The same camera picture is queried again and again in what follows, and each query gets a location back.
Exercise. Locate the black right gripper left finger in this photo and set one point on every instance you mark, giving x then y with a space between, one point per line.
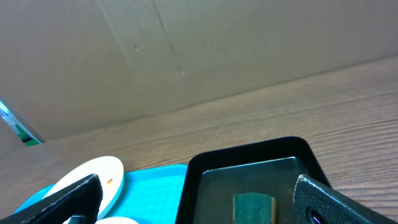
77 203

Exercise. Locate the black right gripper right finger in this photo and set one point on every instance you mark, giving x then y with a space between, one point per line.
317 203

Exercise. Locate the white plate with red stain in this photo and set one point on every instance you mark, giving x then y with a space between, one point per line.
110 171

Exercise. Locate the green yellow sponge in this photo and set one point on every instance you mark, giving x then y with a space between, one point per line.
254 208

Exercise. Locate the white plate front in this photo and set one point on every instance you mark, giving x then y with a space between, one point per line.
117 220

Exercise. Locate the black rectangular tray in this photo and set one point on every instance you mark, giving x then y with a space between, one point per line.
270 167

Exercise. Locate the blue plastic tray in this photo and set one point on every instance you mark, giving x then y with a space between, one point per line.
150 195

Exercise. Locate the brown cardboard backdrop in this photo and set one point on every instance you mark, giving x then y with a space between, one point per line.
69 67

